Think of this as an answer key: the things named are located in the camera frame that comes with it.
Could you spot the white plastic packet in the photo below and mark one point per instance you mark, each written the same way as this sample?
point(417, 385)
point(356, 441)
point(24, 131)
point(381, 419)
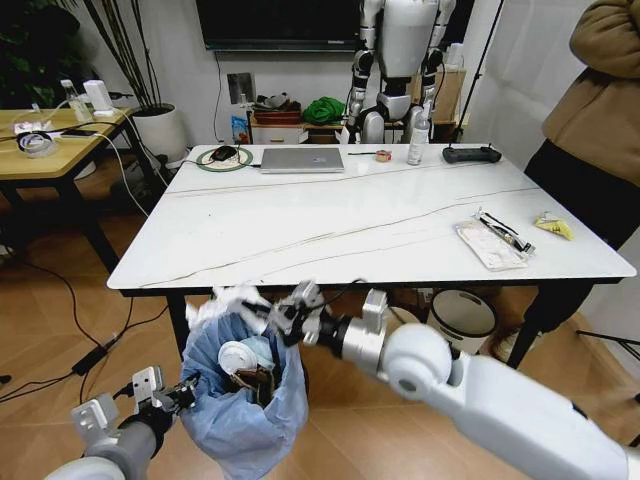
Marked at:
point(492, 247)

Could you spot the silver laptop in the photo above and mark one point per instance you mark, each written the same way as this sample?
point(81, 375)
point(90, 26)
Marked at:
point(302, 161)

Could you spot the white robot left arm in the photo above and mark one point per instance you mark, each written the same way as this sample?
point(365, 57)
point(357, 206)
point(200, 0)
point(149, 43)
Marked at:
point(100, 455)

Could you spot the red shallow tray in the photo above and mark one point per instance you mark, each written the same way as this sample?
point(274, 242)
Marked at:
point(277, 118)

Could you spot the blue snack bag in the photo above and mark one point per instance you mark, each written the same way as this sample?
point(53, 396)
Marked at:
point(239, 131)

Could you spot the black tripod pole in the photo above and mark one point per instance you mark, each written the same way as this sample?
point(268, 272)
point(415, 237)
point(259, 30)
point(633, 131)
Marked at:
point(479, 65)

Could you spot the white tissue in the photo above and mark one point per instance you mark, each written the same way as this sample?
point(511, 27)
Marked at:
point(220, 305)

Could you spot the grey wall panel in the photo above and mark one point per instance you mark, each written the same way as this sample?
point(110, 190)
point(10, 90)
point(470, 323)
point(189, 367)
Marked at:
point(240, 87)

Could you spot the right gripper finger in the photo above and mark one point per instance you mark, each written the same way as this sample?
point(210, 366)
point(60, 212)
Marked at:
point(270, 310)
point(287, 332)

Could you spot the black smartphone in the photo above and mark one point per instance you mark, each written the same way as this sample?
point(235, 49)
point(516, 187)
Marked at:
point(78, 133)

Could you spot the brown paper scrap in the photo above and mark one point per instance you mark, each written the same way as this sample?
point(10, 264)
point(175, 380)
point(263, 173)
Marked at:
point(252, 385)

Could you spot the wooden side table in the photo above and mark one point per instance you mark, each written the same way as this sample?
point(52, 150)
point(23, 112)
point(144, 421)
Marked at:
point(50, 160)

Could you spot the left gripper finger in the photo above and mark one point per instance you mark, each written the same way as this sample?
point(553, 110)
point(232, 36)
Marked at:
point(187, 405)
point(191, 380)

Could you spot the person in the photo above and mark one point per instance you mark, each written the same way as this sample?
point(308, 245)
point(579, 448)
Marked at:
point(595, 115)

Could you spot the white box device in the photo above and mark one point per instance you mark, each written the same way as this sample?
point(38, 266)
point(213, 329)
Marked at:
point(98, 97)

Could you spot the low white cabinet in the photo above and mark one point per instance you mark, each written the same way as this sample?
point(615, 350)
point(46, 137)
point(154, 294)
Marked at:
point(280, 135)

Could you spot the white plant pot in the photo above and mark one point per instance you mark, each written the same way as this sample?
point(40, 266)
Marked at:
point(160, 135)

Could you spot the black computer mouse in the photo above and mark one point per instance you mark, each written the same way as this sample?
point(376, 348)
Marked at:
point(223, 152)

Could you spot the white marble table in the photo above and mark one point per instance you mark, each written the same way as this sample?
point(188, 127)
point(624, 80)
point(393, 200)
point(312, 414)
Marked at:
point(325, 215)

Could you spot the white paper cup lid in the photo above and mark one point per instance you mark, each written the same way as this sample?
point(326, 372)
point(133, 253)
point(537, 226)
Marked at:
point(235, 357)

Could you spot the cardboard box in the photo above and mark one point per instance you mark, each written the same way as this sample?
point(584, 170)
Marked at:
point(447, 97)

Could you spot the black handheld controller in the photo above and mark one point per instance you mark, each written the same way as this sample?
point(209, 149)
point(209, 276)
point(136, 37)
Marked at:
point(471, 155)

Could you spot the tall dark plant stems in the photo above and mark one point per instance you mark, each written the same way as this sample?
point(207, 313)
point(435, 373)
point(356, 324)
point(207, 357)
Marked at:
point(145, 85)

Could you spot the clear plastic bottle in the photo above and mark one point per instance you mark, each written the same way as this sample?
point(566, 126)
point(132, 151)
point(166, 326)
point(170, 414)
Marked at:
point(77, 105)

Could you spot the green cloth bundle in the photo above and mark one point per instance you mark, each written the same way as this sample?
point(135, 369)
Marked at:
point(325, 111)

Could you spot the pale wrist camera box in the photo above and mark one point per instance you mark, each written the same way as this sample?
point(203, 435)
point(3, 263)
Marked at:
point(146, 385)
point(307, 292)

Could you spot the black wall television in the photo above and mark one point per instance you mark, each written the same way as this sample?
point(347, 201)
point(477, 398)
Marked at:
point(280, 22)

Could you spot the round green-rimmed mouse pad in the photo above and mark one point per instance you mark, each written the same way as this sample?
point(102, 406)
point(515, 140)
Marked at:
point(240, 161)

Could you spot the silver humanoid robot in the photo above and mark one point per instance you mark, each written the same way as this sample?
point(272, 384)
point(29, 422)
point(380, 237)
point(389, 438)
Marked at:
point(400, 45)

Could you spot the crumpled yellow wrapper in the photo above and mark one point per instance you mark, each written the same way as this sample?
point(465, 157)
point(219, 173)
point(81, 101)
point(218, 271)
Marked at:
point(552, 225)

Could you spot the blue face mask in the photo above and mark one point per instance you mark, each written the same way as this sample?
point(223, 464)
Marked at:
point(260, 352)

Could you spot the small tape roll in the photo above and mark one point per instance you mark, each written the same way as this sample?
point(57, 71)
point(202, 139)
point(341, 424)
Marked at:
point(383, 156)

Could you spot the white round waste bin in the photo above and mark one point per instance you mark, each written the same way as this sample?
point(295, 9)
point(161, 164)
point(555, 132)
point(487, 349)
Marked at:
point(460, 320)

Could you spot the black-striped clear wrapper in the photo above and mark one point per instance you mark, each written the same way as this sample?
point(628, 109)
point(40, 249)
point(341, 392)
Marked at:
point(505, 232)

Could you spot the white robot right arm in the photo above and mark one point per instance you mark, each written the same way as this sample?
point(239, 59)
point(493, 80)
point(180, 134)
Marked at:
point(500, 410)

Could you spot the dark leafy plant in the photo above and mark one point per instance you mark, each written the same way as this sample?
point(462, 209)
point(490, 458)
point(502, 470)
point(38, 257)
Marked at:
point(30, 55)

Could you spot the black power adapter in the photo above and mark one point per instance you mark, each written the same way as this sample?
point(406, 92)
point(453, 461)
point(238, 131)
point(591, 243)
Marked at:
point(90, 360)

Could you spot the trash bin with blue bag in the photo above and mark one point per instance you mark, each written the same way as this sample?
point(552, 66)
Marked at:
point(240, 430)

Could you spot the clear spray bottle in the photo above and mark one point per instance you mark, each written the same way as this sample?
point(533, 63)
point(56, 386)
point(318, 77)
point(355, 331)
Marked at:
point(416, 142)

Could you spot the black stand leg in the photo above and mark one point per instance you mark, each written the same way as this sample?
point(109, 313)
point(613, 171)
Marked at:
point(607, 340)

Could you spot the thin green pen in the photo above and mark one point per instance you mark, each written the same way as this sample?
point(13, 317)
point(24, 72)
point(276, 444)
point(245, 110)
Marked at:
point(361, 153)

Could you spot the white tape roll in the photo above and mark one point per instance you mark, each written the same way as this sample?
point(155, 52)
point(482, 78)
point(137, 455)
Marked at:
point(36, 144)

